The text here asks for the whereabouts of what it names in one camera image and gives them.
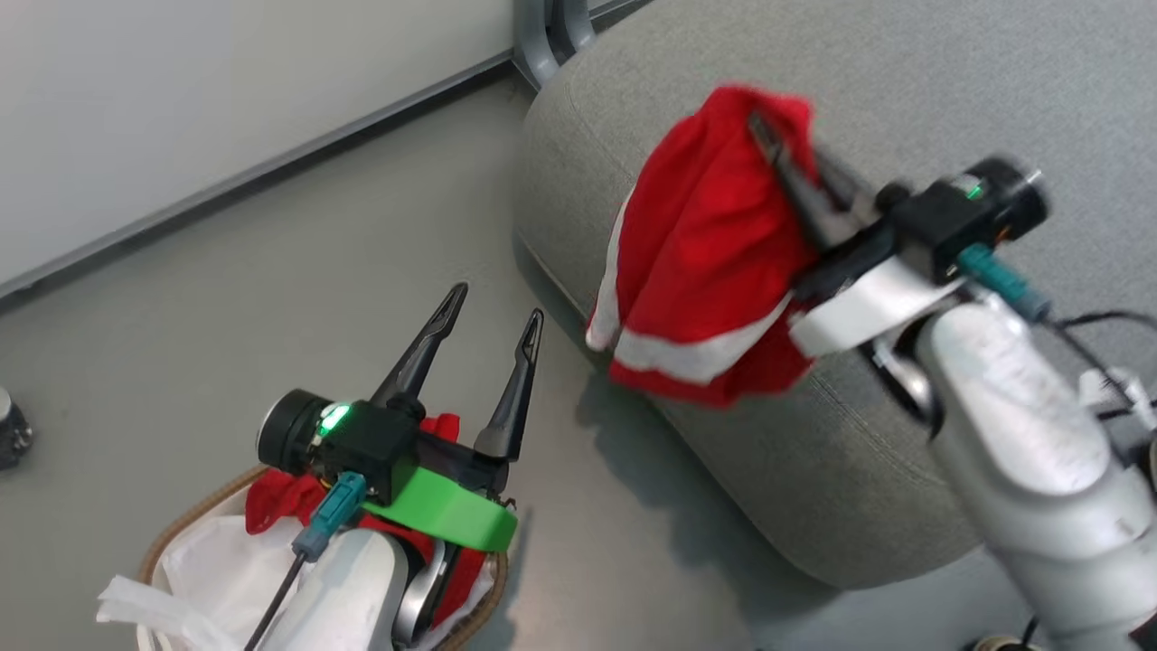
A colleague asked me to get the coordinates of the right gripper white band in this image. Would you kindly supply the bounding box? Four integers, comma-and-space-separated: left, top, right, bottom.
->
748, 110, 964, 361

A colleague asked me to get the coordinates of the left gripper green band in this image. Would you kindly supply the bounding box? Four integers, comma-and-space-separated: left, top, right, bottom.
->
362, 282, 545, 553

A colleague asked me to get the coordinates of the red garment with white stripe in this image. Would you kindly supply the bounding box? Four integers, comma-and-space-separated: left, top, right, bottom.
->
585, 83, 820, 409

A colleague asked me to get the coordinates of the red clothing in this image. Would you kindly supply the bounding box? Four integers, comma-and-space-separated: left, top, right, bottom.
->
243, 412, 490, 630

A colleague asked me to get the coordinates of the brown wicker laundry basket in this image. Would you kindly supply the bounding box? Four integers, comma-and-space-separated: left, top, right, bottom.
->
136, 463, 511, 651

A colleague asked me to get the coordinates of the white basket liner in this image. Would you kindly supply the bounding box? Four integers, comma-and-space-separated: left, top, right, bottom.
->
96, 486, 508, 651

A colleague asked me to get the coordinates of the grey fabric sofa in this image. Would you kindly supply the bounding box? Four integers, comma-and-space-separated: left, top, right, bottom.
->
512, 0, 1157, 591

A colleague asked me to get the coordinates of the grey baseboard strip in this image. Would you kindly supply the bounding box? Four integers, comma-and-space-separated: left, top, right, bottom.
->
0, 49, 518, 310

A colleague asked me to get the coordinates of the small black round object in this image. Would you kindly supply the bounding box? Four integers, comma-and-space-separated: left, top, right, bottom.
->
0, 386, 35, 472

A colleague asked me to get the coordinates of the right teal plug black cable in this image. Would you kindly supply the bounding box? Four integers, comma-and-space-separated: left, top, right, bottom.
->
955, 242, 1157, 426

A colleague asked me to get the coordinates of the teal plug black cable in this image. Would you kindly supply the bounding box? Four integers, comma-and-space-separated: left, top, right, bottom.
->
242, 471, 368, 651
955, 242, 1157, 426

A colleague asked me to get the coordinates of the left teal plug black cable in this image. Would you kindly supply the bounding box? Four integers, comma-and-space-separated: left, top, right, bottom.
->
242, 471, 368, 651

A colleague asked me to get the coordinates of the grey metal frame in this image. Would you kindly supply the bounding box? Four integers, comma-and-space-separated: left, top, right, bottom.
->
512, 0, 654, 92

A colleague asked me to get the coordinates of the white cable label tag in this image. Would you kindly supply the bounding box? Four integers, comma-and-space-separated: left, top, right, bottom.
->
1079, 365, 1157, 431

